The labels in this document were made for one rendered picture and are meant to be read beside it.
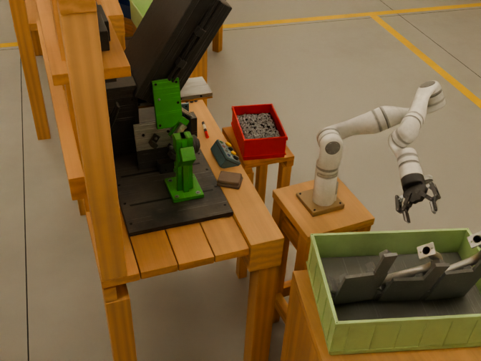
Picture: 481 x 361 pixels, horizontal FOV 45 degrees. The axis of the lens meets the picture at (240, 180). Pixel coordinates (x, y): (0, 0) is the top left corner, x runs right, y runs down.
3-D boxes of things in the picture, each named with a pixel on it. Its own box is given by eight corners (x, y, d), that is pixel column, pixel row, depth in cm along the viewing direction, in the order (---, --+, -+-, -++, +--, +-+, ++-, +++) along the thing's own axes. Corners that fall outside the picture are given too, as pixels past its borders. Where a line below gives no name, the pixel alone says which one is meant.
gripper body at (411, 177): (394, 177, 194) (400, 202, 189) (418, 167, 189) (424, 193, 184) (405, 185, 199) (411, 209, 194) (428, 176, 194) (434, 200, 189)
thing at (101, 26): (103, 32, 204) (101, 13, 200) (110, 50, 193) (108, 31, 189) (82, 34, 202) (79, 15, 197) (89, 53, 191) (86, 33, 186)
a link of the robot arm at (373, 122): (382, 121, 232) (389, 132, 225) (319, 147, 236) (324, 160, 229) (376, 102, 227) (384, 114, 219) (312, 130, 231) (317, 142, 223)
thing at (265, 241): (182, 87, 340) (182, 64, 331) (281, 264, 230) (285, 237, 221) (159, 90, 336) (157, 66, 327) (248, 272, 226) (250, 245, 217)
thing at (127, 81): (129, 117, 283) (124, 54, 262) (142, 152, 261) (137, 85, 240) (91, 123, 278) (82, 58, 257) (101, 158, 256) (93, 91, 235)
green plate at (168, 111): (178, 120, 256) (174, 73, 247) (183, 125, 248) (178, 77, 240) (153, 124, 252) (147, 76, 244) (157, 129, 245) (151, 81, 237)
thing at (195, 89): (202, 82, 274) (202, 76, 272) (212, 98, 262) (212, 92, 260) (119, 93, 262) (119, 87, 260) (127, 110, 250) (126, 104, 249)
